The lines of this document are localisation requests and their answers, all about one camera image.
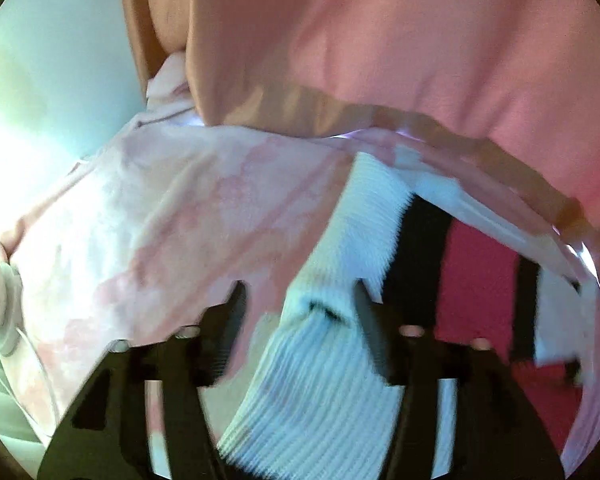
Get white cloth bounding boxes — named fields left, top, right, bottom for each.
left=534, top=262, right=600, bottom=378

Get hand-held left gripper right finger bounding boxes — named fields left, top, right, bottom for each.
left=351, top=280, right=567, bottom=480

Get pink tie-dye garment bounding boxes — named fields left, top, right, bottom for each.
left=0, top=52, right=363, bottom=443

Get white ribbed sock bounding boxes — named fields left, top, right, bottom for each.
left=217, top=152, right=417, bottom=475

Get clear plastic bin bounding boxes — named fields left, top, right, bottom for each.
left=204, top=84, right=600, bottom=311

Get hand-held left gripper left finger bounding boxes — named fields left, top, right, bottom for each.
left=37, top=281, right=249, bottom=480

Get salmon pink cloth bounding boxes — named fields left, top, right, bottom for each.
left=120, top=0, right=600, bottom=243

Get black cloth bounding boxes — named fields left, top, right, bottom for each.
left=381, top=194, right=452, bottom=333

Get red cloth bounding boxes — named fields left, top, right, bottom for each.
left=431, top=219, right=583, bottom=463

